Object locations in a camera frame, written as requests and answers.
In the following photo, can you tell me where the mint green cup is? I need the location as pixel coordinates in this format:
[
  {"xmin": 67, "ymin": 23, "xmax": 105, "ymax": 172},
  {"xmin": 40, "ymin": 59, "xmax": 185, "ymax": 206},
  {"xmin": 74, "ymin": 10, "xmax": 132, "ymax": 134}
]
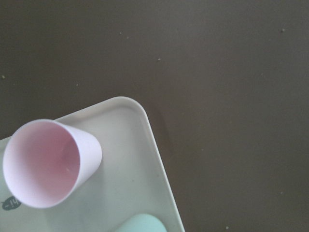
[{"xmin": 115, "ymin": 214, "xmax": 167, "ymax": 232}]

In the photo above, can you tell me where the pink cup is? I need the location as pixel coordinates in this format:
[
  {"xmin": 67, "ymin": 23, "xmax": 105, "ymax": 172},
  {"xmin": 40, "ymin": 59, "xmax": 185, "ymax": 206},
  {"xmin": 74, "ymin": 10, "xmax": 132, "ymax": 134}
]
[{"xmin": 3, "ymin": 119, "xmax": 102, "ymax": 209}]

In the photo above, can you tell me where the white tray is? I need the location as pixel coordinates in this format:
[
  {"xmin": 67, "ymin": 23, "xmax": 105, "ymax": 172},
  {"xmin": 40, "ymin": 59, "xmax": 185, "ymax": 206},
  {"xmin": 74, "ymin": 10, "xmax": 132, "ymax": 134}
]
[{"xmin": 0, "ymin": 97, "xmax": 184, "ymax": 232}]

